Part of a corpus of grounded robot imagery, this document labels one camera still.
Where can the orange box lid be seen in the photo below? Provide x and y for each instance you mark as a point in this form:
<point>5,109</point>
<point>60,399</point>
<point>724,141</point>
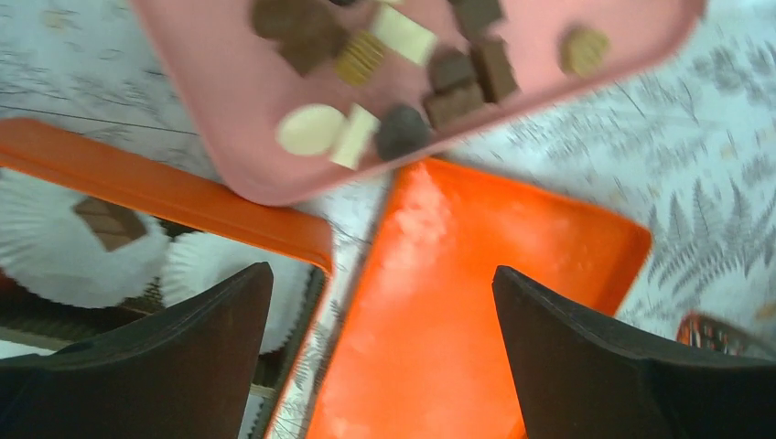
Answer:
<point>420,353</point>

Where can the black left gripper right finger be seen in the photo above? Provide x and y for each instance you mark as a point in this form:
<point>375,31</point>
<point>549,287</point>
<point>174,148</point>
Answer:
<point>580,374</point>

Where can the caramel round chocolate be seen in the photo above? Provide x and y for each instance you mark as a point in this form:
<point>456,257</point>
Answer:
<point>582,51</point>

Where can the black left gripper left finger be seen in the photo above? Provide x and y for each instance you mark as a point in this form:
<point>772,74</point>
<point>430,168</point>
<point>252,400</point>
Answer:
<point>184,372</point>

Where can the pink tray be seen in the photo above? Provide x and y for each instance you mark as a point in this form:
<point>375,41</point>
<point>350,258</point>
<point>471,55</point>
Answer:
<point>237,88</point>

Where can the white oval chocolate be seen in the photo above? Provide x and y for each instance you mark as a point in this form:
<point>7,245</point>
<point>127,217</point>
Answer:
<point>310,129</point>

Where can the white rectangular chocolate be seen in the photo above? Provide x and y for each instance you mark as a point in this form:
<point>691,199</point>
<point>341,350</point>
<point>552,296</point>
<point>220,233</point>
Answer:
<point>354,137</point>

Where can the brown square chocolate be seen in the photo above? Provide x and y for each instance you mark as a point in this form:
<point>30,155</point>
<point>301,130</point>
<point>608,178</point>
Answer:
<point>113,226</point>

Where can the orange chocolate box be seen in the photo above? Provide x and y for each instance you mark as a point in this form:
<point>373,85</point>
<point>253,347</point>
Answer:
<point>101,170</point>

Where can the caramel ridged chocolate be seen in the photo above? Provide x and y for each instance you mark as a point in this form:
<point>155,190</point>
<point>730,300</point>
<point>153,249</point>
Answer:
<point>360,58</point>

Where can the brown bar chocolate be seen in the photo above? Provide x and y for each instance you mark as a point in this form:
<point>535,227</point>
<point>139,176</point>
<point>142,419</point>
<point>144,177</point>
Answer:
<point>494,69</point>

